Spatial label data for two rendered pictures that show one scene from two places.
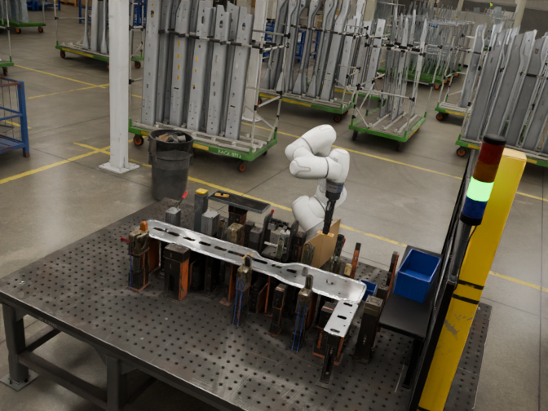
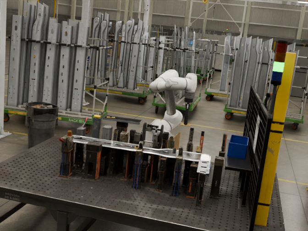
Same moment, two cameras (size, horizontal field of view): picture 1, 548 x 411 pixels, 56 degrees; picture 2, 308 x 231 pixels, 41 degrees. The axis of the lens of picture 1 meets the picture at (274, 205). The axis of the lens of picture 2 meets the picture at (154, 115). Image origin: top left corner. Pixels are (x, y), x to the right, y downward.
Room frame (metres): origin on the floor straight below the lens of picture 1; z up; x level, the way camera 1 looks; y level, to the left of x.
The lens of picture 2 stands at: (-0.98, 0.64, 2.08)
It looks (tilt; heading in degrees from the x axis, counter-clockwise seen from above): 12 degrees down; 349
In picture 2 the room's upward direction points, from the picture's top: 6 degrees clockwise
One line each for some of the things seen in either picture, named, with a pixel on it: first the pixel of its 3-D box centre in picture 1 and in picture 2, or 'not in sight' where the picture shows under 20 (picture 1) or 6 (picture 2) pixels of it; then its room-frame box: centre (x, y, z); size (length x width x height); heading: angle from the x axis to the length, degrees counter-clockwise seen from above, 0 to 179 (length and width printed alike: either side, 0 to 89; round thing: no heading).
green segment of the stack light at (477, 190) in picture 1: (479, 187); (278, 66); (1.58, -0.65, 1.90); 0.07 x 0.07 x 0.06
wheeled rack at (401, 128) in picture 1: (397, 87); (181, 76); (9.34, -1.91, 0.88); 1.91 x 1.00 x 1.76; 158
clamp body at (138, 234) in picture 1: (139, 260); (66, 156); (2.53, 0.72, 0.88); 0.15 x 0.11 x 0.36; 161
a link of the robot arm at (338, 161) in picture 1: (336, 165); (189, 82); (2.39, -0.27, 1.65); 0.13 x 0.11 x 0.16; 111
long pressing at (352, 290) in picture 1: (244, 257); (134, 147); (2.52, 0.13, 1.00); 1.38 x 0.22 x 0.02; 71
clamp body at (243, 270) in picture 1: (241, 294); (138, 167); (2.33, 0.11, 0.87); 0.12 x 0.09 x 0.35; 161
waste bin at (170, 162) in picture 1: (170, 165); (41, 127); (5.41, 1.21, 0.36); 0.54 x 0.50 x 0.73; 157
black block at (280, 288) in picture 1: (277, 311); (162, 174); (2.27, -0.09, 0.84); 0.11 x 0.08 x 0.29; 161
